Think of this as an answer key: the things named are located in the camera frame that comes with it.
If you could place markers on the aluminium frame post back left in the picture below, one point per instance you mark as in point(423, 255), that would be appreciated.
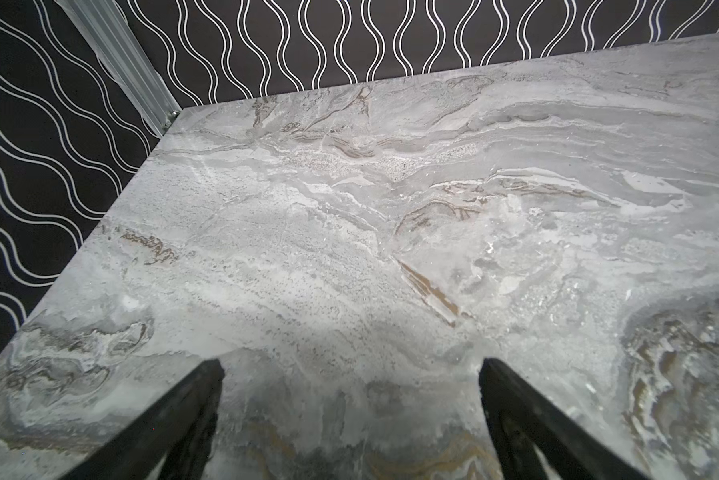
point(107, 32)

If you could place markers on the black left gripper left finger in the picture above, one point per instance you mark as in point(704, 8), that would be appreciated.
point(175, 433)

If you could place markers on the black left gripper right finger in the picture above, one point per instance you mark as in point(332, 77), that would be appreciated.
point(522, 423)

